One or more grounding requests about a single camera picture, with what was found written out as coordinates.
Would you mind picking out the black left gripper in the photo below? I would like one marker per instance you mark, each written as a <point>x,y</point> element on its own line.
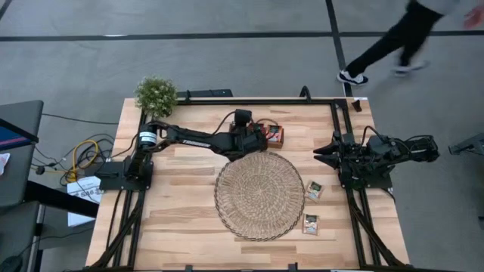
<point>249,143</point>

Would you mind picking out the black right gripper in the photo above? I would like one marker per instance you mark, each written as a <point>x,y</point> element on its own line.
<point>348,155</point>

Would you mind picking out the orange tea packet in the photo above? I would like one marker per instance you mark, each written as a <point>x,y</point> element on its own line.
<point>275,134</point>

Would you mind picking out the beige tea packet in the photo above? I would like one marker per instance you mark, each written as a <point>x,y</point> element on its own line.
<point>311,224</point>
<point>314,190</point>

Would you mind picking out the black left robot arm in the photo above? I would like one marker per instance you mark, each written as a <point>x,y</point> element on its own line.
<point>196,140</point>

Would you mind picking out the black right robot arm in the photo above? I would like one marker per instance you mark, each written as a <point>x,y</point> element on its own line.
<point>416,149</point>

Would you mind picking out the wooden compartment box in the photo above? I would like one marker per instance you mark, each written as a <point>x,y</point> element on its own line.
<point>276,145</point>

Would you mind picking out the round woven placemat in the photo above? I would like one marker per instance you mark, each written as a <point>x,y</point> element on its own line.
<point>259,196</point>

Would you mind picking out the small black wedge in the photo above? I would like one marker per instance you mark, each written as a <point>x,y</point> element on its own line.
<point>356,106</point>

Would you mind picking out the black flat bar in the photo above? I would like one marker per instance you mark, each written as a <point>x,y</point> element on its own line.
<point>211,93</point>

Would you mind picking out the green potted plant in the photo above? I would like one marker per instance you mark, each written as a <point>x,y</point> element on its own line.
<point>156,96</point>

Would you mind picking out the small black clamp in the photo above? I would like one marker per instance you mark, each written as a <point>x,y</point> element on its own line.
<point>293,267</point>
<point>188,268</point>

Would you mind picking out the person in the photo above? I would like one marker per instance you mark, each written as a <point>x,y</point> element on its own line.
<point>401,38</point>

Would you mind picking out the grey stand leg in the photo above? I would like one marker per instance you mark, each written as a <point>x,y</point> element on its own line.
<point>469,144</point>

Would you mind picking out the white printed paper sheet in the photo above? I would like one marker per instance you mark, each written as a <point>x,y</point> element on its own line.
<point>85,187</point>

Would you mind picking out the person's hand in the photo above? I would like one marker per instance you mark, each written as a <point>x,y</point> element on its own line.
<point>475,17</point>

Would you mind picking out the black desk beam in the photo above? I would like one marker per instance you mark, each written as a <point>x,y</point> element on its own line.
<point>56,198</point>

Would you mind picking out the black power plug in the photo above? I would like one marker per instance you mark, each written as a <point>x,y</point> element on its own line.
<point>40,170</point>

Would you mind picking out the dark blue laptop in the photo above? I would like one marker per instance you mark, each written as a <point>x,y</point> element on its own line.
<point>11,138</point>

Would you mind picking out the small white paper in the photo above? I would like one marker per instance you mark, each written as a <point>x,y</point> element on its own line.
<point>3,162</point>

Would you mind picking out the grey low desk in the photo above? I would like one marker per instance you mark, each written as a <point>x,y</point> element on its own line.
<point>17,234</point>

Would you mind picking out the black computer mouse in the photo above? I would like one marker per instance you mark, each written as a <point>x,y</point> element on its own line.
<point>9,264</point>

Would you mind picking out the black metal rail frame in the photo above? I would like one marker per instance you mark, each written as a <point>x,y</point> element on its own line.
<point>211,101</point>

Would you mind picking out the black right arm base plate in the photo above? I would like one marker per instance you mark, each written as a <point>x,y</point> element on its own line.
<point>380,183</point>

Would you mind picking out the black curved bracket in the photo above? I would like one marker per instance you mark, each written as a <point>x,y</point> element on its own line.
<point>305,92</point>

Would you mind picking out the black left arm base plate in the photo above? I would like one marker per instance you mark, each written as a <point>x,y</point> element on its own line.
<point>109,181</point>

